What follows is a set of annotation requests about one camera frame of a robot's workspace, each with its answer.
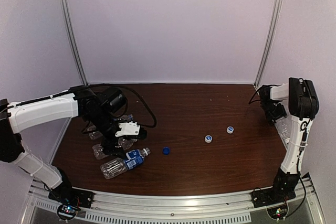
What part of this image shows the left circuit board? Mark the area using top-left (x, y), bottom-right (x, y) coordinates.
top-left (56, 204), bottom-right (80, 222)

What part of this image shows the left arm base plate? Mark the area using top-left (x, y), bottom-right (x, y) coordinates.
top-left (48, 188), bottom-right (93, 209)

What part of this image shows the clear unlabeled plastic bottle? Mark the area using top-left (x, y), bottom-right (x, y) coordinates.
top-left (92, 138), bottom-right (138, 159)

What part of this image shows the right circuit board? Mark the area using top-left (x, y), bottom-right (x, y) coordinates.
top-left (267, 204), bottom-right (289, 220)

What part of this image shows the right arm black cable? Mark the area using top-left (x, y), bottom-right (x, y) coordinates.
top-left (248, 87), bottom-right (268, 105)

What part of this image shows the right aluminium frame post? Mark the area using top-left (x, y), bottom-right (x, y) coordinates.
top-left (254, 0), bottom-right (283, 88)

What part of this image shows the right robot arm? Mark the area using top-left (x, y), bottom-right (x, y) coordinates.
top-left (258, 77), bottom-right (319, 201)

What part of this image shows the aluminium frame post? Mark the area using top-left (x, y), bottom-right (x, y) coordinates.
top-left (60, 0), bottom-right (88, 85)
top-left (254, 0), bottom-right (283, 88)

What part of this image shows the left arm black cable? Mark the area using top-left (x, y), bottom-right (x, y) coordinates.
top-left (5, 84), bottom-right (158, 129)

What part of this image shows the white blue-printed bottle cap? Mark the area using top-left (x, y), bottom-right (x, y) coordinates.
top-left (227, 126), bottom-right (234, 134)

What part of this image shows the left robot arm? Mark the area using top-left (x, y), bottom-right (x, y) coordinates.
top-left (1, 86), bottom-right (147, 202)

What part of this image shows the front aluminium rail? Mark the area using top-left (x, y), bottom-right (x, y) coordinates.
top-left (19, 178), bottom-right (326, 223)

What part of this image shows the blue bottle cap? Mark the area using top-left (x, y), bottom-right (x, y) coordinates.
top-left (162, 146), bottom-right (171, 155)

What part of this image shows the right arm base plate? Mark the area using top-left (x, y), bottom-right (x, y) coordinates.
top-left (250, 187), bottom-right (296, 208)

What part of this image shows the Pepsi label plastic bottle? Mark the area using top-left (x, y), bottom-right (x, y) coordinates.
top-left (86, 114), bottom-right (134, 140)

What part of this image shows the blue label water bottle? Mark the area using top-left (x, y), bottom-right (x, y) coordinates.
top-left (100, 147), bottom-right (151, 179)

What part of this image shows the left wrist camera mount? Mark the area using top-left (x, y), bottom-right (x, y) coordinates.
top-left (115, 122), bottom-right (140, 137)

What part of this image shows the circuit board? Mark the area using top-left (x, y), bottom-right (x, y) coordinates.
top-left (56, 204), bottom-right (80, 222)
top-left (267, 204), bottom-right (289, 220)

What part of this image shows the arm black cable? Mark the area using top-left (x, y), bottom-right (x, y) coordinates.
top-left (248, 87), bottom-right (268, 105)
top-left (5, 84), bottom-right (158, 129)

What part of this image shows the left aluminium frame post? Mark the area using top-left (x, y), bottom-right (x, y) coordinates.
top-left (60, 0), bottom-right (88, 85)

